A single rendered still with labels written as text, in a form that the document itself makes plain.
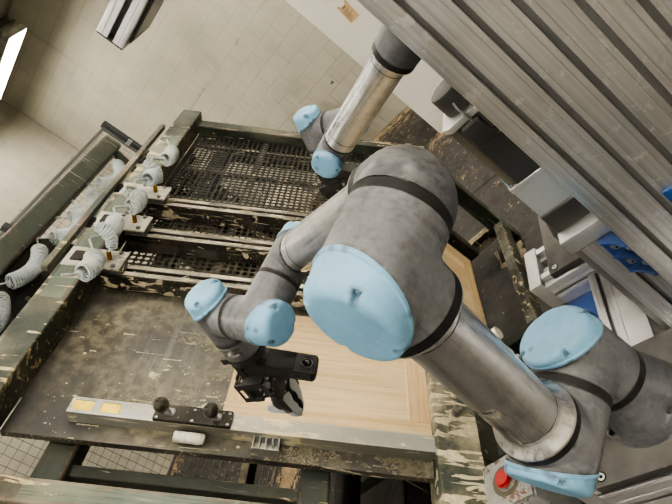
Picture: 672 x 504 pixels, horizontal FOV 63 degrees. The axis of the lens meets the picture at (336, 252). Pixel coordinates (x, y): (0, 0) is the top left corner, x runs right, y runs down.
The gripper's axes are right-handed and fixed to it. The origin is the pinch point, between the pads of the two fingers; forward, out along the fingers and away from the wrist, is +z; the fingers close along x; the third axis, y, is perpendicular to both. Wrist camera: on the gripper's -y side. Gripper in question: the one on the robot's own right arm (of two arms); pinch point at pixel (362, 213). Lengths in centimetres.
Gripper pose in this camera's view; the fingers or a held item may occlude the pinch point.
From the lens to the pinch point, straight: 162.9
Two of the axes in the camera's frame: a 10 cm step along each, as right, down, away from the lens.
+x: -1.5, 6.5, -7.5
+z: 4.0, 7.3, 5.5
